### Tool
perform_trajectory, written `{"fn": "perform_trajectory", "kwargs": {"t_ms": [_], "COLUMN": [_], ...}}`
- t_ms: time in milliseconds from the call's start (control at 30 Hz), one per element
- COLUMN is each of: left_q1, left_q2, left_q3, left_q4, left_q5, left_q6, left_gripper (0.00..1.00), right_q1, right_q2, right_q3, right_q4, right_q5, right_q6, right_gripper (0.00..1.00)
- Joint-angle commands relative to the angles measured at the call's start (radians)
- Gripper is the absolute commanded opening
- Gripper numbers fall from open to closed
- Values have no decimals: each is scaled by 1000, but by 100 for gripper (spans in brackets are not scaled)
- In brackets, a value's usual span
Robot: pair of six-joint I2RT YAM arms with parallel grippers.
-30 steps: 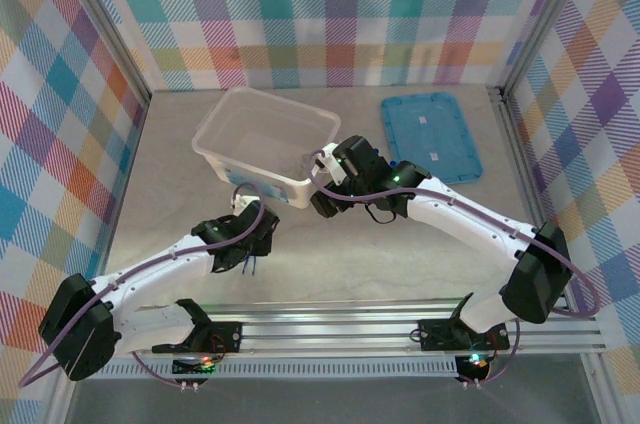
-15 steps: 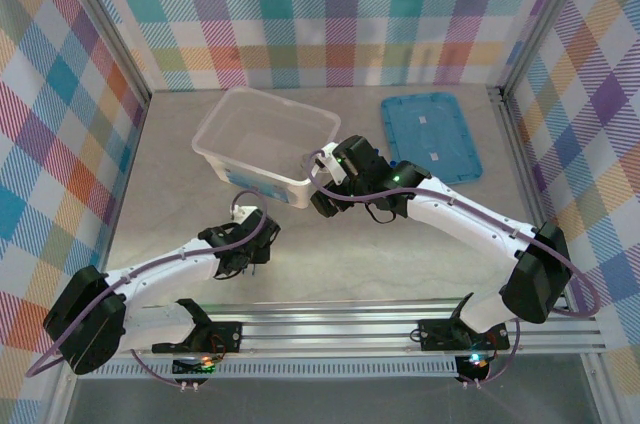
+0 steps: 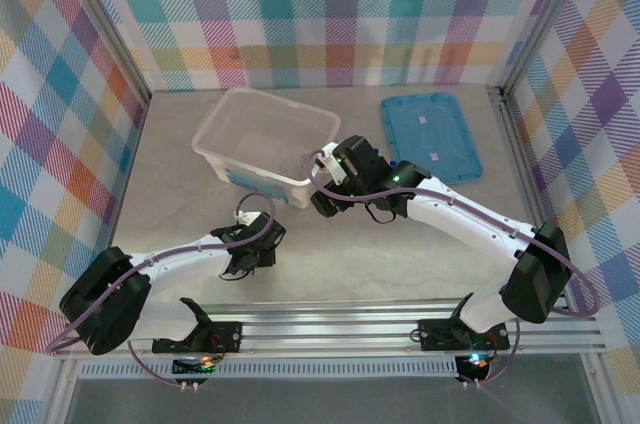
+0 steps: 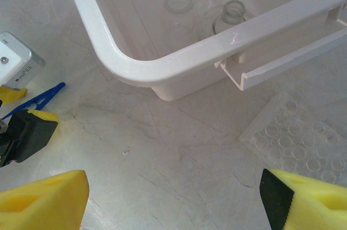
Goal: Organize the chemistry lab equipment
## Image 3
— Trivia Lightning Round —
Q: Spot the blue plastic box lid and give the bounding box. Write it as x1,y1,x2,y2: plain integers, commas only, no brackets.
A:
379,91,485,186

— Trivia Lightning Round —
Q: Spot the translucent plastic storage box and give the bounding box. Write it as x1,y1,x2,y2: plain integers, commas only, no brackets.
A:
191,87,343,210

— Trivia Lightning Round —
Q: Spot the controller circuit board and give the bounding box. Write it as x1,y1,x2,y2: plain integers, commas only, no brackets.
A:
455,351,495,381
171,353,220,376

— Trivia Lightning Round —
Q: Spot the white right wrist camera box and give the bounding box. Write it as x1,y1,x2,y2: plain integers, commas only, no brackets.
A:
318,142,347,186

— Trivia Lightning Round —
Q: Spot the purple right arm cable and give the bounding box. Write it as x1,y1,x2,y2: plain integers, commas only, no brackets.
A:
306,147,601,390

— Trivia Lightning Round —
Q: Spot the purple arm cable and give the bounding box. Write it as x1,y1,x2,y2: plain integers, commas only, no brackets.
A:
45,192,279,390
306,147,601,390

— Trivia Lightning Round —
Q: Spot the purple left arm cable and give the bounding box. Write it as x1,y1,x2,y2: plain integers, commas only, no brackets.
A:
45,192,279,390

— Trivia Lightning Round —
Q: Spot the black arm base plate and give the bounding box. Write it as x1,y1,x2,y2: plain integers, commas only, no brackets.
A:
202,319,245,355
417,317,511,351

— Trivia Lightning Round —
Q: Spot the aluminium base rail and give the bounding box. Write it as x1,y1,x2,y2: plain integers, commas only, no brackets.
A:
52,297,606,363

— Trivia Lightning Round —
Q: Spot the slotted grey cable duct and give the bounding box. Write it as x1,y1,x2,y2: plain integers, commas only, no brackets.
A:
78,360,460,381

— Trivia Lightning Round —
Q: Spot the aluminium frame post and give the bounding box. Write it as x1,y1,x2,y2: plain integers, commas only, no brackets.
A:
498,0,597,100
52,0,152,106

